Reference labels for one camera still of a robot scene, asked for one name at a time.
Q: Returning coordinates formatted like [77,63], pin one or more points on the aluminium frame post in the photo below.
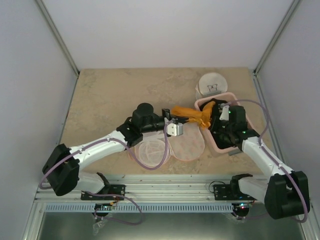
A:
[53,28]
[277,35]

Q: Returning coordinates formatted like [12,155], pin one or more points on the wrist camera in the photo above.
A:
[224,112]
[174,129]

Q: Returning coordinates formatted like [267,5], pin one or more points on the black clothes in basket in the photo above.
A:
[223,141]

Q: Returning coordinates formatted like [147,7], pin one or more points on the orange lace bra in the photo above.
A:
[202,117]

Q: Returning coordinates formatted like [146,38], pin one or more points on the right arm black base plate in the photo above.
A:
[223,192]

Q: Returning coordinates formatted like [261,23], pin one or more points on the small controller board with wires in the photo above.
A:
[105,206]

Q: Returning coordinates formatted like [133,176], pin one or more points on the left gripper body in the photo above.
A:
[166,112]

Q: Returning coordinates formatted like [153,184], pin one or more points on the grey slotted cable duct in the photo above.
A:
[143,207]

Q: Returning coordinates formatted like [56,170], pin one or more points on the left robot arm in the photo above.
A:
[63,168]

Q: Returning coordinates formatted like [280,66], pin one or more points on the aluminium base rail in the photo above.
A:
[150,188]

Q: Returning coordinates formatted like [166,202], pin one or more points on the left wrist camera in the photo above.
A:
[174,129]

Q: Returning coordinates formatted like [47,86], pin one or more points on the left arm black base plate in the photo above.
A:
[114,192]

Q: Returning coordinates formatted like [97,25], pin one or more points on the aluminium frame post left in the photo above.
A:
[53,28]

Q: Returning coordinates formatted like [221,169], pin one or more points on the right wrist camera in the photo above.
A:
[224,112]

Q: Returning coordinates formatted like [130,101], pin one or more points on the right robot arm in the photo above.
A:
[286,192]

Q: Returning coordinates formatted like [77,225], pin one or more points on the aluminium frame post right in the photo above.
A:
[277,35]

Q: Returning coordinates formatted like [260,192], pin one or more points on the floral mesh laundry bag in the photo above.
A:
[186,147]

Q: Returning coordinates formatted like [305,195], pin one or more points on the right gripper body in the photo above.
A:
[218,128]

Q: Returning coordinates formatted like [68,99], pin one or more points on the white cylindrical mesh bag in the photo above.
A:
[210,84]

